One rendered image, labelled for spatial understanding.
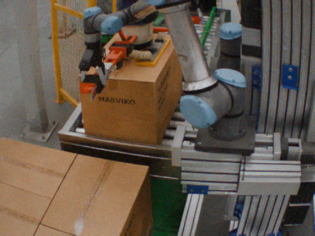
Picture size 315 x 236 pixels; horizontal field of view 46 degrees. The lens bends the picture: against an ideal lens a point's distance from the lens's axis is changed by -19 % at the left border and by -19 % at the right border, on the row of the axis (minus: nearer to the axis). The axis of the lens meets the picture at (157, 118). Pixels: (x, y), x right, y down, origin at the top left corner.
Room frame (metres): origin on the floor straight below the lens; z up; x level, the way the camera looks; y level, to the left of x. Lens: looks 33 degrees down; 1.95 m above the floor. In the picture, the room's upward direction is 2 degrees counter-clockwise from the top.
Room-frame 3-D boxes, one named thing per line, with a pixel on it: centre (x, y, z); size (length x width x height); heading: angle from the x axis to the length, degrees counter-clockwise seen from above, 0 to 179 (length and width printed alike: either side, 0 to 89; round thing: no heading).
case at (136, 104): (2.15, 0.12, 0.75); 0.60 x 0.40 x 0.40; 164
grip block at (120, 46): (1.93, 0.17, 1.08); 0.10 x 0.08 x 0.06; 74
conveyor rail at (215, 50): (2.88, -0.41, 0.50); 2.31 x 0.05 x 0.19; 165
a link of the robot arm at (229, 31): (1.78, -0.36, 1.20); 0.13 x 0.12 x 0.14; 115
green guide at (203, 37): (3.24, -0.44, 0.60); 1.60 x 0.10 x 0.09; 165
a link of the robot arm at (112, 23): (1.55, 0.17, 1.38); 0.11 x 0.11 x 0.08; 45
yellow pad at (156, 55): (2.14, 0.01, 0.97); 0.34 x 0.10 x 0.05; 164
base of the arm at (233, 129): (1.29, -0.25, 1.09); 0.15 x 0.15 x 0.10
